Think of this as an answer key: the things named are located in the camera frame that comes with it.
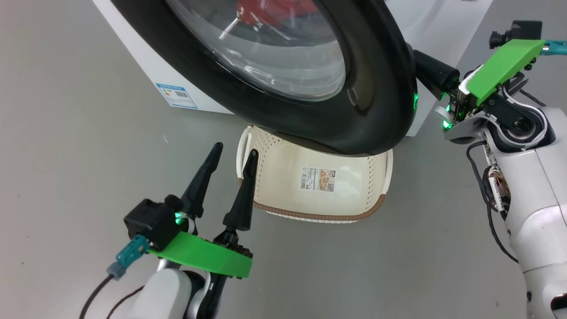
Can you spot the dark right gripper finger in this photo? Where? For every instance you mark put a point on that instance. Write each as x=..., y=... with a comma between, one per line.
x=436, y=73

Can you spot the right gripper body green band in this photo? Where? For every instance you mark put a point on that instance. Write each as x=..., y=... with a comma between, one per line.
x=505, y=71

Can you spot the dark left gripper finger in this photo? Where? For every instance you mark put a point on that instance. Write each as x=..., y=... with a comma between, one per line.
x=242, y=199
x=201, y=181

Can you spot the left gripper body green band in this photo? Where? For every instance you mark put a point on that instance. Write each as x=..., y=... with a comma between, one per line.
x=208, y=257

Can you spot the black round glass washer door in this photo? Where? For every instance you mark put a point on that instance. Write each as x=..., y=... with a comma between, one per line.
x=376, y=88

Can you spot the red garment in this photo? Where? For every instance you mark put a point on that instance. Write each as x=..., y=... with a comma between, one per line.
x=283, y=9

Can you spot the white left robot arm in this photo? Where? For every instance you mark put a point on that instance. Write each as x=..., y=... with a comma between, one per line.
x=159, y=292

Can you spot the cream perforated laundry basket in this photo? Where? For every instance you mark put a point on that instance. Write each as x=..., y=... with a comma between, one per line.
x=283, y=186

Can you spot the printed basket label sticker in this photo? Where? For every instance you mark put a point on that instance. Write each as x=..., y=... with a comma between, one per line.
x=318, y=179

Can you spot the white front-load washing machine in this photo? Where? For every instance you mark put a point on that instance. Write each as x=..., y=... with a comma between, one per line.
x=133, y=44

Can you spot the blue energy label sticker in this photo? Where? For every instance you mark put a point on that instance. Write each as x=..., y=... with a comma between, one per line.
x=176, y=95

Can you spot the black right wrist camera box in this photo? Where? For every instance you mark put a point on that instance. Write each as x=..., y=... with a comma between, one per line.
x=525, y=31

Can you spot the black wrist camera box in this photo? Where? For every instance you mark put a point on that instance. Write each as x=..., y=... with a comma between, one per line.
x=525, y=31
x=148, y=221

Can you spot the teal right camera connector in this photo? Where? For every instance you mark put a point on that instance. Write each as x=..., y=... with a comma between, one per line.
x=556, y=46

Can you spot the teal camera connector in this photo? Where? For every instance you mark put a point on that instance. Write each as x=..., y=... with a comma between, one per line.
x=130, y=254
x=556, y=46

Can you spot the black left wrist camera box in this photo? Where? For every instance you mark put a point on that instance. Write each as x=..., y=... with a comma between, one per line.
x=148, y=221

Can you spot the teal left camera connector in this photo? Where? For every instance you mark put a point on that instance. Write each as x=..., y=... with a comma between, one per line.
x=130, y=254

